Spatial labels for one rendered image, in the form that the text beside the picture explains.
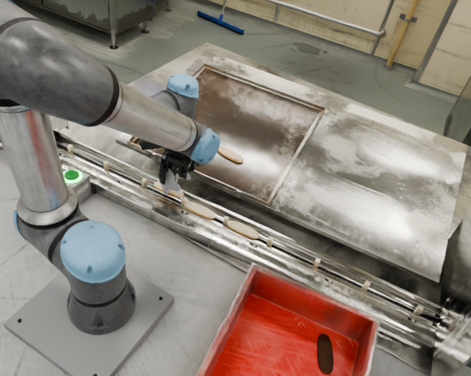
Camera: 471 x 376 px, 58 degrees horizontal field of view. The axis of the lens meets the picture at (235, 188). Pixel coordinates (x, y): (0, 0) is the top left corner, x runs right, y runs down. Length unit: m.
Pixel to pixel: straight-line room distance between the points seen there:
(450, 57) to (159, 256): 3.69
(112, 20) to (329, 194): 2.95
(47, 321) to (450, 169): 1.27
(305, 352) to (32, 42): 0.84
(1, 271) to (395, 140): 1.26
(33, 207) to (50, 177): 0.08
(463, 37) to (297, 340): 3.65
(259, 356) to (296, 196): 0.49
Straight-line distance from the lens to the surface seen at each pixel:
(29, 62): 0.61
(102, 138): 1.56
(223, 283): 1.13
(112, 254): 0.86
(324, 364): 1.07
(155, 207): 1.24
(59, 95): 0.62
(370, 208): 1.34
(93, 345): 1.02
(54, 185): 0.87
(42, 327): 1.06
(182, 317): 1.07
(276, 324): 1.09
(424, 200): 1.44
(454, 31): 4.38
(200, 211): 1.24
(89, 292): 0.91
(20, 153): 0.81
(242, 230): 1.21
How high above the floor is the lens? 1.74
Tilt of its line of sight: 41 degrees down
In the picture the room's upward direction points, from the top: 11 degrees clockwise
